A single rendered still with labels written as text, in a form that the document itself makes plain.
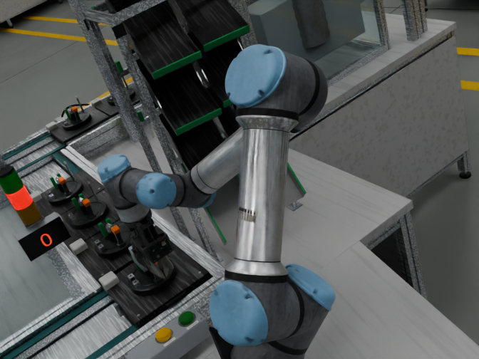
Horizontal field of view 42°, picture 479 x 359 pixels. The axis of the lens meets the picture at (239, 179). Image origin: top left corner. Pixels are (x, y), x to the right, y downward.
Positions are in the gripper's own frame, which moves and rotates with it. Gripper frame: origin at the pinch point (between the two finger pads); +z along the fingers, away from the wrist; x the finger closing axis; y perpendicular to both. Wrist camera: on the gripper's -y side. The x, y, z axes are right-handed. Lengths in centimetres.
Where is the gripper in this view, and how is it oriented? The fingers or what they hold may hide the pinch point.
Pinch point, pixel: (162, 272)
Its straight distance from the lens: 162.1
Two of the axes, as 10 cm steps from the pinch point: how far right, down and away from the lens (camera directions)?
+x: 7.8, -5.1, 3.5
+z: 2.9, 8.1, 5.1
